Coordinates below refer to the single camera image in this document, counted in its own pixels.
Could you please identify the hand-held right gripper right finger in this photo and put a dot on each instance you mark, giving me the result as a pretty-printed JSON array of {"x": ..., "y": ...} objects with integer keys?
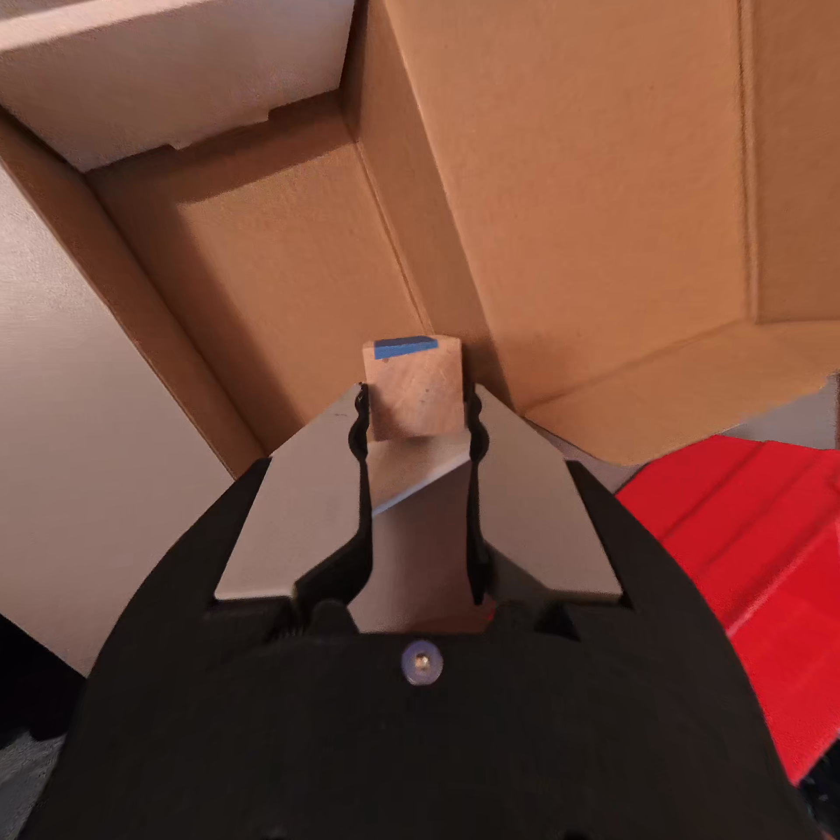
[{"x": 544, "y": 518}]

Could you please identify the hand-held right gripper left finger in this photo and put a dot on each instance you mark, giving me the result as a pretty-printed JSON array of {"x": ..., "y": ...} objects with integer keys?
[{"x": 295, "y": 518}]

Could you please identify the large wooden cube blue face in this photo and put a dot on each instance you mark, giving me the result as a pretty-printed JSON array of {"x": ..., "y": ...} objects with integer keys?
[{"x": 413, "y": 400}]

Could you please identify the red plastic bin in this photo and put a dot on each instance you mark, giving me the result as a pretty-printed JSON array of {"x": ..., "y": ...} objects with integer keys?
[{"x": 754, "y": 558}]

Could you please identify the white cardboard mailer box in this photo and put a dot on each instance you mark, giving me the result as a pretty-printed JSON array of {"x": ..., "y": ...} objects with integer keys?
[{"x": 590, "y": 197}]

